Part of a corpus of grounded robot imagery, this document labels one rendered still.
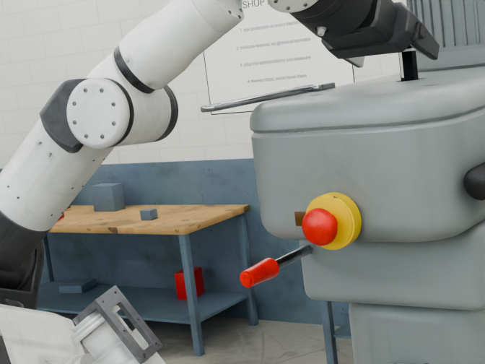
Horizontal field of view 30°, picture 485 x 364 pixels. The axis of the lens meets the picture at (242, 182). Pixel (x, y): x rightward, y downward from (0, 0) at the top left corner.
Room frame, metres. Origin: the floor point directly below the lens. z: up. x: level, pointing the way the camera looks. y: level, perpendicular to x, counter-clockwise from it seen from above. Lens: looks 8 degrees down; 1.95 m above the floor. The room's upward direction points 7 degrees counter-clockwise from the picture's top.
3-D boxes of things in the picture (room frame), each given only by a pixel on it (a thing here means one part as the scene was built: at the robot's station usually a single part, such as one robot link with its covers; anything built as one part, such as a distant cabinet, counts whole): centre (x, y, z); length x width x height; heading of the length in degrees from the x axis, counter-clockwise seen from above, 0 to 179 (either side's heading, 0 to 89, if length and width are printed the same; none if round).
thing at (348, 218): (0.95, -0.09, 1.76); 0.06 x 0.02 x 0.06; 54
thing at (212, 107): (1.09, -0.04, 1.89); 0.24 x 0.04 x 0.01; 143
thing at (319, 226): (0.93, -0.08, 1.76); 0.04 x 0.03 x 0.04; 54
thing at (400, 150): (1.15, -0.23, 1.81); 0.47 x 0.26 x 0.16; 144
